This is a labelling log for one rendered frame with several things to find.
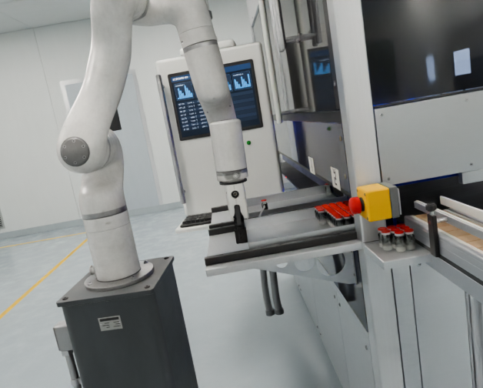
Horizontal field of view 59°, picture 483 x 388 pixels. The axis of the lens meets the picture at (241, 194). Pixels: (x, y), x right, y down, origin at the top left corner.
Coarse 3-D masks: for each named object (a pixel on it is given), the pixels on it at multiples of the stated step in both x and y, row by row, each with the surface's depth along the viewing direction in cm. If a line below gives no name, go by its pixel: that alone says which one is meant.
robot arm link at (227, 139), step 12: (228, 120) 109; (240, 120) 112; (216, 132) 109; (228, 132) 109; (240, 132) 111; (216, 144) 110; (228, 144) 109; (240, 144) 111; (216, 156) 111; (228, 156) 110; (240, 156) 111; (216, 168) 113; (228, 168) 110; (240, 168) 111
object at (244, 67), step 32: (160, 64) 197; (224, 64) 194; (256, 64) 194; (192, 96) 198; (256, 96) 196; (192, 128) 201; (256, 128) 199; (192, 160) 205; (256, 160) 202; (192, 192) 208; (224, 192) 206; (256, 192) 205
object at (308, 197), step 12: (288, 192) 171; (300, 192) 171; (312, 192) 172; (324, 192) 172; (252, 204) 171; (276, 204) 167; (288, 204) 163; (300, 204) 146; (312, 204) 146; (324, 204) 146; (252, 216) 146
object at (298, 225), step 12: (264, 216) 137; (276, 216) 138; (288, 216) 138; (300, 216) 138; (312, 216) 138; (252, 228) 138; (264, 228) 136; (276, 228) 134; (288, 228) 131; (300, 228) 129; (312, 228) 127; (324, 228) 125; (336, 228) 113; (348, 228) 113; (252, 240) 125; (264, 240) 112; (276, 240) 112; (288, 240) 112
